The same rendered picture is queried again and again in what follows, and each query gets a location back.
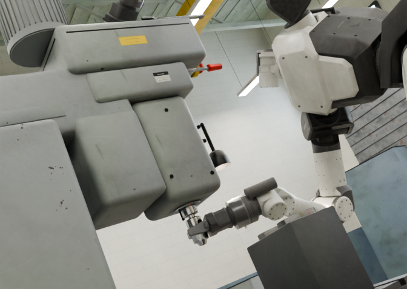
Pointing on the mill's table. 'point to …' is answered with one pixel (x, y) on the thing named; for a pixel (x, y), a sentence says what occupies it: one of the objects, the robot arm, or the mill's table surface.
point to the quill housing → (176, 155)
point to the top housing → (123, 45)
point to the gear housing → (141, 83)
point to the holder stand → (309, 254)
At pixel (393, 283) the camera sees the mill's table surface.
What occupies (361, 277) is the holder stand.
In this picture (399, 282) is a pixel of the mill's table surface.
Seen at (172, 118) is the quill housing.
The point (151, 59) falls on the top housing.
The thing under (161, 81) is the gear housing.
